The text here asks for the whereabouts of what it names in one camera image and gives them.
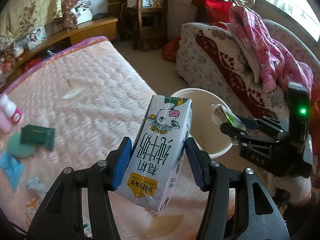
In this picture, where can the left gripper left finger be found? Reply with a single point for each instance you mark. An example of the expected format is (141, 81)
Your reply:
(60, 213)

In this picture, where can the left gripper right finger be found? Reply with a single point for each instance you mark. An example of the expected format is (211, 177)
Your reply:
(238, 205)

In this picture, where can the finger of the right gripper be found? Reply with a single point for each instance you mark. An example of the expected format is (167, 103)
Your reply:
(267, 125)
(234, 133)

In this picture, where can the small green white box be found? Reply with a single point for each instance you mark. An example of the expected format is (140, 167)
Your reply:
(221, 114)

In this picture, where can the orange white snack wrapper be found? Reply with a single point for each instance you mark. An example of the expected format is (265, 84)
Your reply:
(36, 192)

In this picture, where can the white green milk carton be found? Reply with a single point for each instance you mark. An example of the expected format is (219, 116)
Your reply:
(157, 153)

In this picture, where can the dark green sachet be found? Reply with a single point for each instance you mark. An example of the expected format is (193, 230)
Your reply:
(38, 136)

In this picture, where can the white trash bucket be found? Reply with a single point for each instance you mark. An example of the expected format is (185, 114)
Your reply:
(205, 132)

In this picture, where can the pink pajamas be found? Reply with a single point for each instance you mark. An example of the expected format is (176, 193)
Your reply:
(277, 64)

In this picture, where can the blue snack bag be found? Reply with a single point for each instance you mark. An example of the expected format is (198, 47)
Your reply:
(12, 168)

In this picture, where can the green fuzzy cloth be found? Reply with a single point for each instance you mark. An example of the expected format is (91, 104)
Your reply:
(17, 149)

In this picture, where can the pink thermos bottle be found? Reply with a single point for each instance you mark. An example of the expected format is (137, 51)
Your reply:
(5, 124)

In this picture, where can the white pill bottle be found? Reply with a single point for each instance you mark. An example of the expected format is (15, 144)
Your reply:
(10, 109)

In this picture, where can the red bag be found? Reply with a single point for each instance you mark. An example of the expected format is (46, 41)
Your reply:
(217, 12)

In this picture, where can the wooden chair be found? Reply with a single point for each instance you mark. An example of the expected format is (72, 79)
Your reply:
(148, 27)

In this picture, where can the wooden tv cabinet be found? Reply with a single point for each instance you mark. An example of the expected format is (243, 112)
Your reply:
(104, 27)

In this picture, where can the framed couple photo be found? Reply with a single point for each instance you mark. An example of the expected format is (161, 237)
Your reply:
(36, 37)

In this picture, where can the floral yellow blanket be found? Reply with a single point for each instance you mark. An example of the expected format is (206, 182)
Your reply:
(20, 17)

